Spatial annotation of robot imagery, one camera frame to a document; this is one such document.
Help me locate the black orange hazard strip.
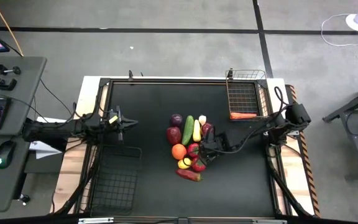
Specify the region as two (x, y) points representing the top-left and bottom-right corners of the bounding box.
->
(287, 84), (321, 218)

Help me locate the yellow lemon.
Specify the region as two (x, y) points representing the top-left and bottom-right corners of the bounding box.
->
(177, 157), (193, 170)

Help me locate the white cable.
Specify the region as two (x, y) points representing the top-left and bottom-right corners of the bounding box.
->
(320, 13), (358, 48)

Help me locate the grey desk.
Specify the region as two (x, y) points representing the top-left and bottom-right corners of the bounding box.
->
(0, 55), (48, 213)

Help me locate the yellow squash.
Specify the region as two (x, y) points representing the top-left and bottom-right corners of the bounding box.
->
(192, 119), (202, 143)

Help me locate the orange fruit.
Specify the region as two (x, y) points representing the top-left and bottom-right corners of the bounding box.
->
(171, 143), (188, 161)

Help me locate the long red chili pepper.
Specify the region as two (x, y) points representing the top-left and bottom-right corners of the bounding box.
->
(175, 168), (203, 182)

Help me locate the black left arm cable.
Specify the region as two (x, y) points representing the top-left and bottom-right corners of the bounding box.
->
(39, 78), (85, 126)

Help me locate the black wire basket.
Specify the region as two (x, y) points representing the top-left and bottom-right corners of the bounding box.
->
(89, 144), (143, 216)

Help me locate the copper wire basket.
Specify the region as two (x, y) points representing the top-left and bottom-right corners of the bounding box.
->
(224, 68), (273, 121)

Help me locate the purple red onion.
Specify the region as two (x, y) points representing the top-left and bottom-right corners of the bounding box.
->
(170, 113), (183, 128)

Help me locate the dark red apple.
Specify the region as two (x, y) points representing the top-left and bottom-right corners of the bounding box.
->
(166, 126), (183, 146)

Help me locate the black computer mouse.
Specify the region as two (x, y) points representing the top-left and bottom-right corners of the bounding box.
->
(0, 140), (17, 170)

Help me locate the white paper sheet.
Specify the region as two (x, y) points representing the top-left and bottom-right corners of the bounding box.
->
(29, 141), (63, 161)

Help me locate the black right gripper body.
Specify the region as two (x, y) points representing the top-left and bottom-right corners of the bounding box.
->
(203, 132), (229, 153)

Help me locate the orange carrot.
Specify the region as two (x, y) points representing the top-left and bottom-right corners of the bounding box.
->
(229, 111), (258, 121)

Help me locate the red tomato with green leaf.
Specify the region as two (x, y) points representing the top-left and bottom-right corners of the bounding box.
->
(191, 157), (207, 173)

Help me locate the small red bell pepper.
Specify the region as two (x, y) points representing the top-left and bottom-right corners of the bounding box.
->
(186, 142), (201, 158)

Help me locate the black table mat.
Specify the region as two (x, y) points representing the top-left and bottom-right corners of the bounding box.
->
(109, 82), (275, 218)

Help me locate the dark grey side table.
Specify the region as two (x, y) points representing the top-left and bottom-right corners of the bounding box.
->
(322, 78), (358, 182)

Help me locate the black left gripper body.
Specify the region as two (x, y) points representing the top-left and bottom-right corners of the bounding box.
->
(104, 105), (124, 142)

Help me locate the green cucumber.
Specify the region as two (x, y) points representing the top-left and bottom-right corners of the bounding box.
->
(181, 115), (195, 146)

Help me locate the yellow rod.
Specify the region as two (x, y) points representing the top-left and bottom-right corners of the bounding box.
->
(0, 0), (25, 58)

